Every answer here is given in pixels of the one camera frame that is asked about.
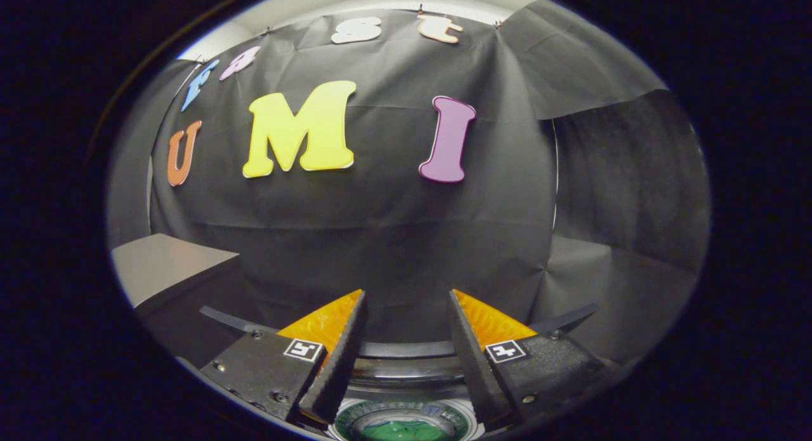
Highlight green polo shirt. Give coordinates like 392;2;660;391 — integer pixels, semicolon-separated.
362;421;448;441

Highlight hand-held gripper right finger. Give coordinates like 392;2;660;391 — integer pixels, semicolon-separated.
447;289;603;424

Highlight washing machine lid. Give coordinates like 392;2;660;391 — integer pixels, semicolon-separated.
200;303;600;441

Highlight dark grey washing machine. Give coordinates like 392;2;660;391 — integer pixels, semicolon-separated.
330;400;473;441

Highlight grey cabinet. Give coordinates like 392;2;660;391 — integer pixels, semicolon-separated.
111;233;245;365

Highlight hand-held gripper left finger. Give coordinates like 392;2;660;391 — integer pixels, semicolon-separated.
200;289;369;424

